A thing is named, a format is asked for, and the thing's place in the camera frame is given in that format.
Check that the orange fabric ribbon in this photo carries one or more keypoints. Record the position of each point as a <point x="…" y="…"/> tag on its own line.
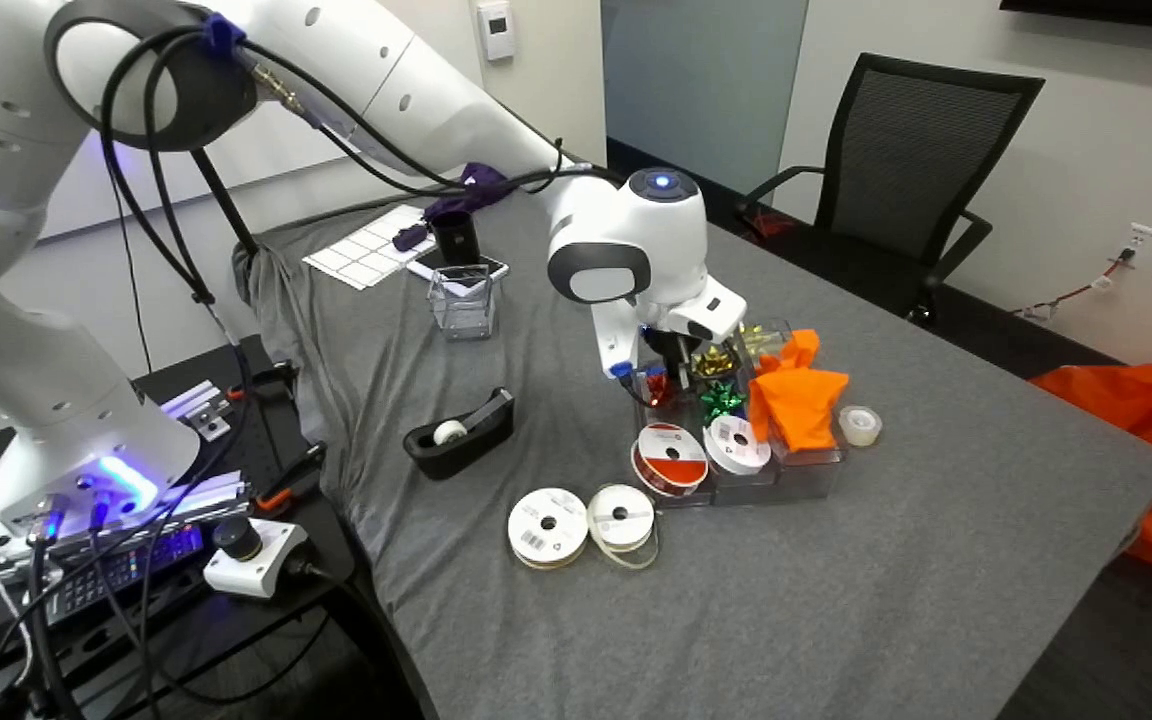
<point x="801" y="403"/>

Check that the white box black knob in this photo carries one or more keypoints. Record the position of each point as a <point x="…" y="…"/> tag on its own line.
<point x="260" y="564"/>

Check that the black office chair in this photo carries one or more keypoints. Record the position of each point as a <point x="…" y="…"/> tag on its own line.
<point x="923" y="144"/>

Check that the shiny green gift bow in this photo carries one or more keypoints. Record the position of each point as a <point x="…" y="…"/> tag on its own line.
<point x="723" y="403"/>

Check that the black cup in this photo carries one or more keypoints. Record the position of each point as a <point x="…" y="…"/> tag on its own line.
<point x="459" y="240"/>

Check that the white spool loose beige ribbon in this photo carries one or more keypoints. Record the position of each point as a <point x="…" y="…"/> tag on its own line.
<point x="620" y="512"/>

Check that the shiny red gift bow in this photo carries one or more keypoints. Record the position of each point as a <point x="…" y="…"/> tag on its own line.
<point x="658" y="395"/>

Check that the grey tablecloth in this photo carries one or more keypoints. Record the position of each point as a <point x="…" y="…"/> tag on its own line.
<point x="737" y="613"/>

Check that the clear tape roll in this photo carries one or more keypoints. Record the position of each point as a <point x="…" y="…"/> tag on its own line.
<point x="862" y="427"/>

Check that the white wall thermostat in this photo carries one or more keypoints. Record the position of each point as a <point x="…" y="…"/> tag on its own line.
<point x="497" y="30"/>

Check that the black equipment table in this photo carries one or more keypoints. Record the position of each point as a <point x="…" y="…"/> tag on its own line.
<point x="268" y="642"/>

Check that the black wall television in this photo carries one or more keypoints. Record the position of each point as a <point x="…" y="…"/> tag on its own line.
<point x="1108" y="9"/>

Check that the empty clear plastic box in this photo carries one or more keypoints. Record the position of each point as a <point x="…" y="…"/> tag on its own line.
<point x="463" y="308"/>

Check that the clear compartment case with bows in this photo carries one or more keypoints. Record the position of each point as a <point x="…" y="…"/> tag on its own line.
<point x="801" y="473"/>

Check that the white wall outlet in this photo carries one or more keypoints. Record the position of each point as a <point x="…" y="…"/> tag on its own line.
<point x="1141" y="240"/>

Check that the red white plaid ribbon spool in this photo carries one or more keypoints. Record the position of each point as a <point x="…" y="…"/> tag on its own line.
<point x="671" y="463"/>

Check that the shiny gold gift bow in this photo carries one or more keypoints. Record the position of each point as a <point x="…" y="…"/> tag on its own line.
<point x="717" y="362"/>
<point x="760" y="340"/>

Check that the black tape dispenser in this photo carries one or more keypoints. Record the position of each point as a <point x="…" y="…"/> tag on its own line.
<point x="468" y="452"/>

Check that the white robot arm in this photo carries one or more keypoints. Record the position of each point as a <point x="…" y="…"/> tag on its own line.
<point x="630" y="240"/>

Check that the white tape roll in dispenser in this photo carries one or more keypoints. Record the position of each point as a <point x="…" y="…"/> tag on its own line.
<point x="450" y="432"/>

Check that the white label sheet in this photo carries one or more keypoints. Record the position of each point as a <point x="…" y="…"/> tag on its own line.
<point x="363" y="252"/>

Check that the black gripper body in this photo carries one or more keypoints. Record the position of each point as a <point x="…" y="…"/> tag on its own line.
<point x="661" y="346"/>

